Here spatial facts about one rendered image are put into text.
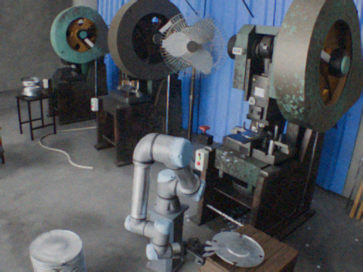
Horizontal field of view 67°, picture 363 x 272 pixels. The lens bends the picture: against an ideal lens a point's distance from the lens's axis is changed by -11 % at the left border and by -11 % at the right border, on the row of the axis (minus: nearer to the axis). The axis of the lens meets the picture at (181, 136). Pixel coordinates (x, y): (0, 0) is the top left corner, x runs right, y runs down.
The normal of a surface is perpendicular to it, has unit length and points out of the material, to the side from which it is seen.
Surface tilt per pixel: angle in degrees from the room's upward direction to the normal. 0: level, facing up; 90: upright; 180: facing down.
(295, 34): 70
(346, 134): 90
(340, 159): 90
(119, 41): 90
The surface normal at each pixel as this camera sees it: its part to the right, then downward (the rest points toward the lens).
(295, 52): -0.76, 0.11
